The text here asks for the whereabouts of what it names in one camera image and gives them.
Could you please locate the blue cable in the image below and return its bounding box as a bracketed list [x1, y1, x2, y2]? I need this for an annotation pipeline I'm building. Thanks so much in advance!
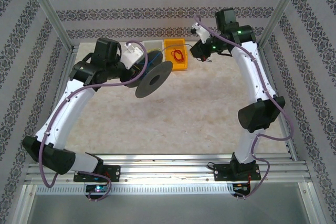
[139, 43, 194, 67]

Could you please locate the black cable spool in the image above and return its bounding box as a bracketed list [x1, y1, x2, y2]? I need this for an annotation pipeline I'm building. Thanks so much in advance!
[134, 50, 174, 99]

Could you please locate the yellow plastic bin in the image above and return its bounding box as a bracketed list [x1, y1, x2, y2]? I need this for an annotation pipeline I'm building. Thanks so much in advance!
[164, 38, 190, 72]

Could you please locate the white plastic bin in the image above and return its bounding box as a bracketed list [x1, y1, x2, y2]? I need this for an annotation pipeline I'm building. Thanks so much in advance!
[143, 39, 165, 61]

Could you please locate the small controller board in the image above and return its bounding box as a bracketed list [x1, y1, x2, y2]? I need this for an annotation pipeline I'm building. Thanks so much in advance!
[233, 183, 250, 192]
[86, 184, 108, 193]

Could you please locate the grey metal panel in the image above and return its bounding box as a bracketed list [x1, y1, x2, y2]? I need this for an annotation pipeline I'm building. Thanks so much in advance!
[26, 194, 313, 224]

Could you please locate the thin red wire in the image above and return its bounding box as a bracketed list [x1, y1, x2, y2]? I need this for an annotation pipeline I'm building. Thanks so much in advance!
[171, 47, 184, 63]

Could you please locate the aluminium table side rail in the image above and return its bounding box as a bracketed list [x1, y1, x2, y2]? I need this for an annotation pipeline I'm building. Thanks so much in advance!
[258, 44, 299, 161]
[36, 45, 79, 159]

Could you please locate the aluminium frame post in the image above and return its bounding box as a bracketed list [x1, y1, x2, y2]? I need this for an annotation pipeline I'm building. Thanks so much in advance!
[258, 0, 309, 48]
[25, 0, 76, 53]

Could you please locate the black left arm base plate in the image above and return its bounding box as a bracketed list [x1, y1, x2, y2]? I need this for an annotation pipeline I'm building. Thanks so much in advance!
[73, 165, 121, 183]

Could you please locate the aluminium mounting rail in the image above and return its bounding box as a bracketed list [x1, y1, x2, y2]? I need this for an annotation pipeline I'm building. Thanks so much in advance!
[26, 153, 309, 185]

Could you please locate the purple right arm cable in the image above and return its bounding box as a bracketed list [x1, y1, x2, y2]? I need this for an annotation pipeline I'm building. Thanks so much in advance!
[193, 14, 295, 200]

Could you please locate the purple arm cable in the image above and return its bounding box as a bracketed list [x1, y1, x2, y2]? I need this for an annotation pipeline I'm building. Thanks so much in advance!
[39, 40, 148, 204]
[193, 14, 295, 200]

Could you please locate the slotted grey cable duct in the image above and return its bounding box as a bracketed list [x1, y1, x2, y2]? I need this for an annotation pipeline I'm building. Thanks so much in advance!
[35, 184, 234, 195]

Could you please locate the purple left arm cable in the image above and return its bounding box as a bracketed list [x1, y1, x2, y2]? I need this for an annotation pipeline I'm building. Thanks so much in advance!
[39, 40, 148, 204]

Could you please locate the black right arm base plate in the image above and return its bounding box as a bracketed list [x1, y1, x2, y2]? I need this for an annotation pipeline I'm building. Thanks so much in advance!
[214, 163, 260, 182]

